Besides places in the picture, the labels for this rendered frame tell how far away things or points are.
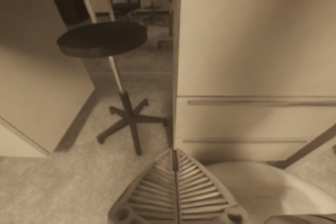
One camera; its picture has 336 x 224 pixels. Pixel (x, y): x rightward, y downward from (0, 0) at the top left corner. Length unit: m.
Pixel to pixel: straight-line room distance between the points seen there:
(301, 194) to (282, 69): 0.34
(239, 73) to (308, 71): 0.14
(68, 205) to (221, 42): 0.91
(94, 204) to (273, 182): 0.75
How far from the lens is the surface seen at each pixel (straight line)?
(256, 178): 0.49
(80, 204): 0.88
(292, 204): 0.57
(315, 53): 0.38
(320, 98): 0.50
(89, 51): 0.52
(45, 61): 0.83
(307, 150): 0.77
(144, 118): 0.91
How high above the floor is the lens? 0.76
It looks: 46 degrees down
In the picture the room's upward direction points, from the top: 1 degrees counter-clockwise
